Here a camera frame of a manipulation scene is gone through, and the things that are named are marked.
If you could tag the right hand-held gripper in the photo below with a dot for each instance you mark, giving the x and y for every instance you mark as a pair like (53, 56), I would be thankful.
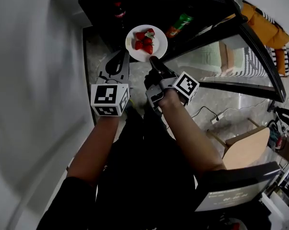
(186, 85)

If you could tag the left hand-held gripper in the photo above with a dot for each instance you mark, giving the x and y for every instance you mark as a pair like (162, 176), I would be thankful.
(106, 97)

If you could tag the red strawberry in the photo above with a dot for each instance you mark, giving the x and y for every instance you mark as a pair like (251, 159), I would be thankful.
(147, 41)
(140, 35)
(138, 45)
(150, 31)
(148, 49)

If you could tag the white round plate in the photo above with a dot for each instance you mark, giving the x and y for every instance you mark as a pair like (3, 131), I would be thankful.
(161, 44)

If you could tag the black mini fridge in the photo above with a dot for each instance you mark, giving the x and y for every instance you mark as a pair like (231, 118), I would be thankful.
(146, 3)

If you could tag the person's right forearm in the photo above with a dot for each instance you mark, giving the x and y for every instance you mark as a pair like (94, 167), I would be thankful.
(192, 138)

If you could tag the person's left forearm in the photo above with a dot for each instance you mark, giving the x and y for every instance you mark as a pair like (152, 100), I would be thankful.
(96, 147)

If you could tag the person's left shoe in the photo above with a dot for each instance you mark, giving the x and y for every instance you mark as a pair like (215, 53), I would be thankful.
(130, 104)

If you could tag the green and orange soda bottle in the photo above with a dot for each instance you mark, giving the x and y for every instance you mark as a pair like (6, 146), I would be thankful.
(179, 25)

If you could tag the dark cola bottle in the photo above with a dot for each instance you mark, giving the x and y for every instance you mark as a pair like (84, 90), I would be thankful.
(119, 11)

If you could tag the white power strip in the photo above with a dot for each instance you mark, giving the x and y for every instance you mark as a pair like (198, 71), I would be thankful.
(217, 118)

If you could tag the orange striped sofa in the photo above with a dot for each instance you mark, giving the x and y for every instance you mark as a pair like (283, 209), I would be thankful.
(254, 63)

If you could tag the person's black trousers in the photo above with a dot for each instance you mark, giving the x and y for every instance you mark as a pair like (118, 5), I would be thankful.
(146, 164)

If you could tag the small orange cushion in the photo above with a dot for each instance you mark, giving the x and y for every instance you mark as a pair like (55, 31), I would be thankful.
(281, 61)

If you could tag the wooden chair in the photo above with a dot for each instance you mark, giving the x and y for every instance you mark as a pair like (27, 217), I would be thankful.
(249, 150)

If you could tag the green and red tool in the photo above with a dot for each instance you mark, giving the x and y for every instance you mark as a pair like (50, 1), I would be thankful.
(277, 138)

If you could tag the black monitor screen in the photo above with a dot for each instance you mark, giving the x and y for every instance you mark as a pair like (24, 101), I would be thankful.
(230, 190)

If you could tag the person's black shirt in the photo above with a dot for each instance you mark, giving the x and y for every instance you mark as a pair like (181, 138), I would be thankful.
(62, 205)

